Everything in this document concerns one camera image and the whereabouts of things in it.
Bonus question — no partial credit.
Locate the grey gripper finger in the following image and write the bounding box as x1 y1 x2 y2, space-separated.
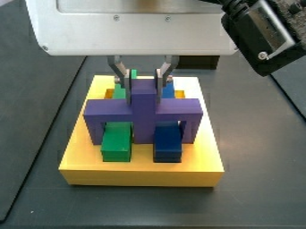
108 55 130 103
153 55 178 101

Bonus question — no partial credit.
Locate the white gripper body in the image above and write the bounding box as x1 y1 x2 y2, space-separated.
25 0 236 55

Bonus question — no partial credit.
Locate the purple m-shaped block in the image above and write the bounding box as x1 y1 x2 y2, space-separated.
84 79 203 145

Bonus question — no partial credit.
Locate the yellow slotted board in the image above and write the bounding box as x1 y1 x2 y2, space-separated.
57 74 225 188

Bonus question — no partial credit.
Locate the blue bar block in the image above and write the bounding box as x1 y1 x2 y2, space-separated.
152 81 182 164

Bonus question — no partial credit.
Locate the green bar block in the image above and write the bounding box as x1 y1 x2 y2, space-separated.
98 69 138 163

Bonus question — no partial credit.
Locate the black angle bracket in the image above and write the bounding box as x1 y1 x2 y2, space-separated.
176 55 220 70

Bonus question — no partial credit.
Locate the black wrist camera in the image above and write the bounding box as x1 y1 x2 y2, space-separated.
220 0 306 78

